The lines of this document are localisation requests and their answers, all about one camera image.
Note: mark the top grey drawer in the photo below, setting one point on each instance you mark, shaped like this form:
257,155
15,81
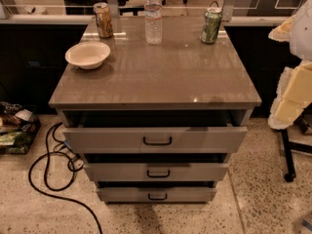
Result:
218,139

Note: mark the clear plastic water bottle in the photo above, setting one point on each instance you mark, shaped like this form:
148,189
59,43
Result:
153,21

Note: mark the grey drawer cabinet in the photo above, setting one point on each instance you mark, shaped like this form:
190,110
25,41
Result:
181,82

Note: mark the green soda can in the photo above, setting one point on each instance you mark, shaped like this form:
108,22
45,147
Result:
210,29

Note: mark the white paper bowl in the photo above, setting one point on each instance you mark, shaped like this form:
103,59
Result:
88,55

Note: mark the black wheeled stand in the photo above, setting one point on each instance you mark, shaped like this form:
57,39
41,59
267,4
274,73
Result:
289,146

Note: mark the bottom grey drawer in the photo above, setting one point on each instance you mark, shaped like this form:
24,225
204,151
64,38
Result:
156,192

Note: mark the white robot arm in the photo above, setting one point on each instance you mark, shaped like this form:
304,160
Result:
301,33

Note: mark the grey drawer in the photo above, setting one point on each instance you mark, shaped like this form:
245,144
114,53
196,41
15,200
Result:
156,192
155,167
218,139

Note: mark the middle grey drawer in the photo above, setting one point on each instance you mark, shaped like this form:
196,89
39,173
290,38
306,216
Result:
155,167

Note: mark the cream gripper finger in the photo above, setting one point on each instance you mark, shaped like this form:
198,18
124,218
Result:
282,32
294,94

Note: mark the gold soda can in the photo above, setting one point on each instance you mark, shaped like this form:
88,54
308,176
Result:
103,20

